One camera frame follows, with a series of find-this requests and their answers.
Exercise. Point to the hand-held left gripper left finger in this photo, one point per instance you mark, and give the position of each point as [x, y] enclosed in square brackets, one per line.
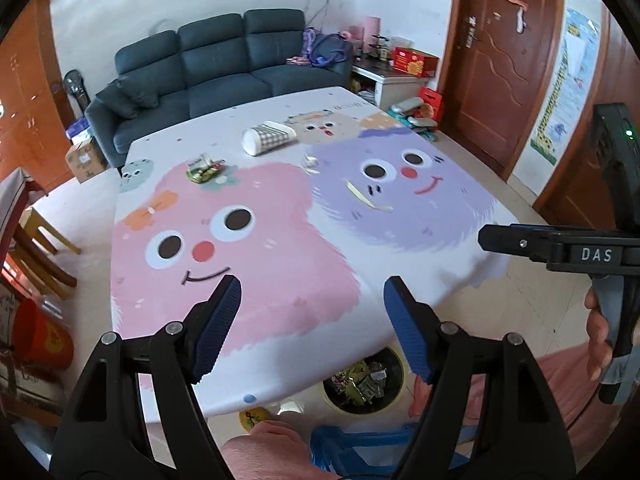
[215, 330]

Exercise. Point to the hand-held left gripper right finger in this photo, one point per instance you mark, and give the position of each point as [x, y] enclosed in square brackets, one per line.
[407, 330]

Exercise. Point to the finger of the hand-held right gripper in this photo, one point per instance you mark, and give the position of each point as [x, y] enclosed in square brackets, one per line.
[510, 240]

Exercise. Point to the dark bin with yellow rim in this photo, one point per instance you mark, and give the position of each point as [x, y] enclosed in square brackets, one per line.
[395, 385]

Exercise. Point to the person's right hand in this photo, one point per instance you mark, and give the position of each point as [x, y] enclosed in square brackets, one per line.
[597, 335]

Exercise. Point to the dark wooden side door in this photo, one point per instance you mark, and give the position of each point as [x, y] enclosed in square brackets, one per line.
[580, 185]

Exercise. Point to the yellow printed slipper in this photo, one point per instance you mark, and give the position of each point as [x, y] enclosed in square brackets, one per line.
[254, 417]

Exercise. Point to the blue plastic stool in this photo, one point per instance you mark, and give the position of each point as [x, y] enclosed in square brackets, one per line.
[360, 450]

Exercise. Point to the person's left leg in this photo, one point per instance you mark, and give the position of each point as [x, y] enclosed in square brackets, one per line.
[265, 452]

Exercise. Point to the pale yellow torn strip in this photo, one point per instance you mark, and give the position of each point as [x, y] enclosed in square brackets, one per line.
[361, 194]

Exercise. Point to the teal stepper machine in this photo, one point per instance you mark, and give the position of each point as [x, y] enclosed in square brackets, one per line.
[415, 119]

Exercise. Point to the green crumpled candy wrapper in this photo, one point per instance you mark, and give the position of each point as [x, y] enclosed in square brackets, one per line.
[205, 170]

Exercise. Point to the giraffe height chart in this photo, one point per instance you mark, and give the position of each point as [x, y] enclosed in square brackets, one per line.
[567, 85]

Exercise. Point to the red box with gold print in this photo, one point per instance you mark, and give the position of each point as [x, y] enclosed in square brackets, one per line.
[42, 335]

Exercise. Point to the brown wooden door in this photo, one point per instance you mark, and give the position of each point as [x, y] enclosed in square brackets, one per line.
[505, 60]

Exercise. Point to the light wooden stool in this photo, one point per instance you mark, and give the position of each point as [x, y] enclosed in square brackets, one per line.
[45, 250]

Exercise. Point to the small foil scrap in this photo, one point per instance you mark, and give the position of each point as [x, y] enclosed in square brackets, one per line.
[311, 161]

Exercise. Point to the white side cabinet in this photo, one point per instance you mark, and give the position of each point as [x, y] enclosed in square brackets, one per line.
[390, 87]

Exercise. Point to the checked paper cup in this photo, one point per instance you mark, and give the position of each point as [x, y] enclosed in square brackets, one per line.
[267, 138]

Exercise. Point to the red gift box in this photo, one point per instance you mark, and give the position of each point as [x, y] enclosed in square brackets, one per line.
[414, 62]

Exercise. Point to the cardboard box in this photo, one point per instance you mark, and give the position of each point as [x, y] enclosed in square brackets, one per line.
[85, 160]

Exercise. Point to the blue purple tissue pack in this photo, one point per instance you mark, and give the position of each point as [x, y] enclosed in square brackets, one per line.
[77, 130]

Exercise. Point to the cloth covered side table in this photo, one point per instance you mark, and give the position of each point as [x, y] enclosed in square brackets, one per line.
[12, 195]

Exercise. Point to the pink cylinder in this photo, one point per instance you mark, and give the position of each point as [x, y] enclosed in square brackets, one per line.
[372, 30]

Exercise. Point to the dark blue cushion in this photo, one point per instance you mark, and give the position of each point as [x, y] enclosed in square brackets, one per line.
[125, 95]

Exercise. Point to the purple bag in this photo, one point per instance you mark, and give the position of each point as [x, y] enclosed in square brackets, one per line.
[327, 50]

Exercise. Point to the dark blue sofa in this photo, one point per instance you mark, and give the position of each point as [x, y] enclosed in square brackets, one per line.
[225, 60]

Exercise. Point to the wooden cabinet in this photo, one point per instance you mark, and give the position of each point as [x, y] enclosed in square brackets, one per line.
[30, 95]

